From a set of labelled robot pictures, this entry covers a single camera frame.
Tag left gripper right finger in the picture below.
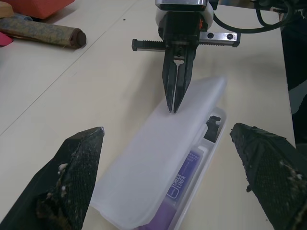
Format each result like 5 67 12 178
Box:
229 123 307 230

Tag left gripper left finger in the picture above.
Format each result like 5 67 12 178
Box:
0 126 106 230

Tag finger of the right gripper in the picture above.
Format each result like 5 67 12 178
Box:
173 46 197 114
162 45 178 113

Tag white plastic case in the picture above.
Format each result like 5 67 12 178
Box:
92 76 228 230

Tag purple check liner highlighter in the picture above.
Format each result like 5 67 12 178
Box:
138 146 208 230

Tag brown patterned rolled mat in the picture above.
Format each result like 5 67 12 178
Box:
0 18 87 50

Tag orange rectangular box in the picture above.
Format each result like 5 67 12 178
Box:
4 0 75 20

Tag small pink wedge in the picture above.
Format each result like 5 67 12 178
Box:
0 32 14 48

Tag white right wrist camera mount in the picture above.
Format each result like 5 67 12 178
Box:
154 0 214 31

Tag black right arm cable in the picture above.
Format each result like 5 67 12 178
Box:
213 0 297 34

